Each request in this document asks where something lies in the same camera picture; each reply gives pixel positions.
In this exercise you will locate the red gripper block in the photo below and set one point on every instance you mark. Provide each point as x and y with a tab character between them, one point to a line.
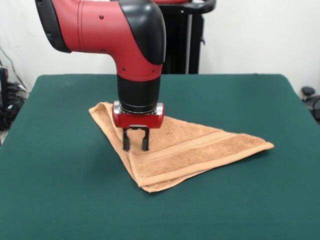
137	121

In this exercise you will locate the tan terry towel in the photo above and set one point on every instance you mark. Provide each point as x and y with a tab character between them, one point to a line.
200	150

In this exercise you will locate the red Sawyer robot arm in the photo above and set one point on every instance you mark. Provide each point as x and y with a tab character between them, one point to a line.
105	30

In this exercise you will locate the dark green table cloth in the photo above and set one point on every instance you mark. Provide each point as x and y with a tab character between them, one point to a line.
62	162

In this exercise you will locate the black upright device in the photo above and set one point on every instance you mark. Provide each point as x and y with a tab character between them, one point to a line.
3	85

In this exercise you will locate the grey office chair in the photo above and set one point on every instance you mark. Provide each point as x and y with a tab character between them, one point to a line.
308	91

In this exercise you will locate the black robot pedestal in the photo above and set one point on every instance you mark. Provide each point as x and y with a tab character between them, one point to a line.
180	50

